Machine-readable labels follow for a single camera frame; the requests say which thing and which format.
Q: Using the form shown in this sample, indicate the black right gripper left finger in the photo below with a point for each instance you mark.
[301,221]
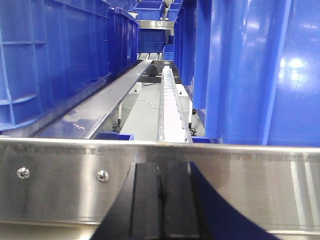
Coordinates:
[136,213]

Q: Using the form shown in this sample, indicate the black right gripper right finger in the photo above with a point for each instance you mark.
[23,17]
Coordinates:
[194,210]

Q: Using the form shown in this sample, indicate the large blue bin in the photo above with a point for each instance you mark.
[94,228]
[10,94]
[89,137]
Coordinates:
[257,71]
[50,51]

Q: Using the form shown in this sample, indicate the blue bin below shelf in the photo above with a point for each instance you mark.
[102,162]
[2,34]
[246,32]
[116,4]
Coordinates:
[110,135]

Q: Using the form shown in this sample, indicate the white roller track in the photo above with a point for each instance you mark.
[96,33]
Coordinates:
[172,124]

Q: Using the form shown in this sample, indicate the small blue bin far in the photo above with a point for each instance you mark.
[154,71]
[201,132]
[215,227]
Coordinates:
[148,10]

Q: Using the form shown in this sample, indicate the stainless steel front rail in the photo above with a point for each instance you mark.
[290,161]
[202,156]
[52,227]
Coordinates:
[72,180]

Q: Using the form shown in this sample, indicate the steel divider rail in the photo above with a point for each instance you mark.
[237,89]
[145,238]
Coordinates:
[87,119]

